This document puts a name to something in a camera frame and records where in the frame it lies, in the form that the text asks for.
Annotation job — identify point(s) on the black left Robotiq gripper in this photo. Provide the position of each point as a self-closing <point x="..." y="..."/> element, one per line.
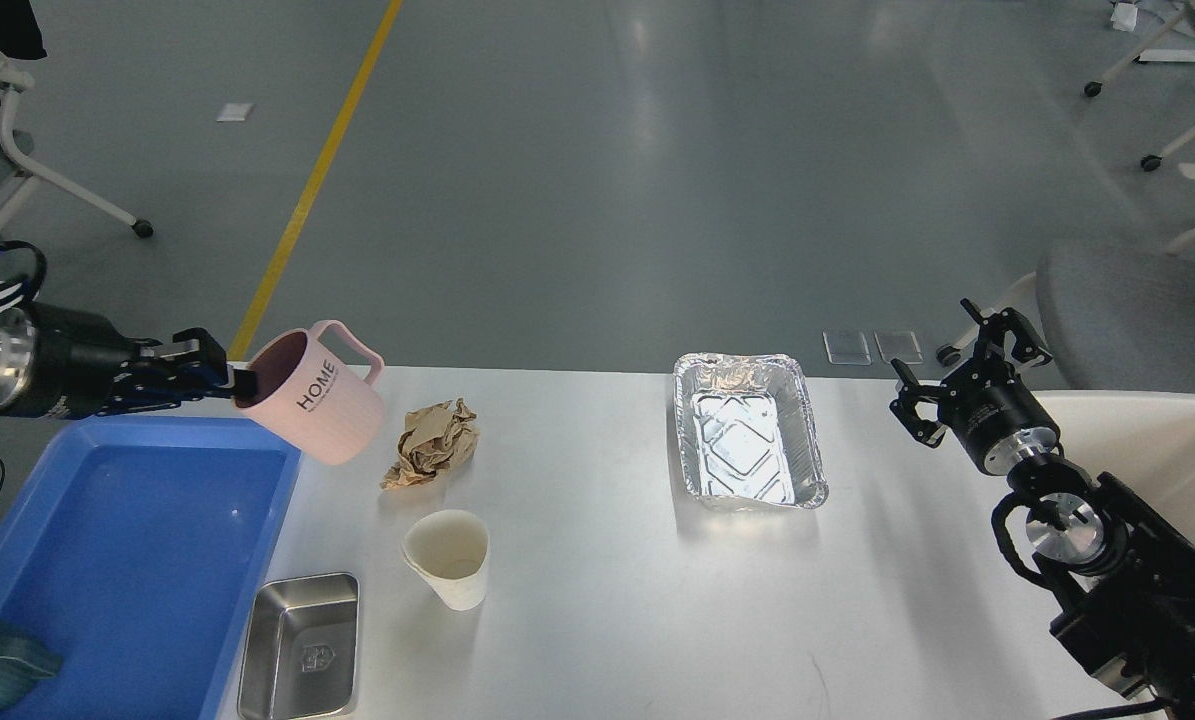
<point x="63" y="364"/>

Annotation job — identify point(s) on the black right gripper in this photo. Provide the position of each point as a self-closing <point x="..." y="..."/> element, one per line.
<point x="984" y="401"/>

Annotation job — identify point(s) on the pink HOME mug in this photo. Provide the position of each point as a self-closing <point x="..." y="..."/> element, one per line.
<point x="313" y="399"/>

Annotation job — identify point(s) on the small stainless steel tray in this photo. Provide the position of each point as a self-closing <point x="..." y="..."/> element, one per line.
<point x="299" y="655"/>

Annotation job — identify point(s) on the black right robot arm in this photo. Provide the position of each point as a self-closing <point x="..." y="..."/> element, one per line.
<point x="1051" y="513"/>

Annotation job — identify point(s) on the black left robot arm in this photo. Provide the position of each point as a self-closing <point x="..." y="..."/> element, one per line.
<point x="22" y="271"/>

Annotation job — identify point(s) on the grey office chair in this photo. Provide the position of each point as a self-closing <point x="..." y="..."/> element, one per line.
<point x="1114" y="319"/>

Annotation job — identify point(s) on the blue plastic tray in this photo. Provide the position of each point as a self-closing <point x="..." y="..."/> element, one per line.
<point x="133" y="552"/>

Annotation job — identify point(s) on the aluminium foil tray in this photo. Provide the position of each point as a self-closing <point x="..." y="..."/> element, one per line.
<point x="746" y="432"/>

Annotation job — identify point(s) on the white bin at right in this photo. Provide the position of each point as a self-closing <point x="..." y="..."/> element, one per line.
<point x="1177" y="450"/>

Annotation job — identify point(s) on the crumpled brown paper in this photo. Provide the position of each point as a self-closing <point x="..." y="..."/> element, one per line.
<point x="435" y="440"/>

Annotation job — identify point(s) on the white paper cup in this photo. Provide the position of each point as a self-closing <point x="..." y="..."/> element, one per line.
<point x="449" y="550"/>

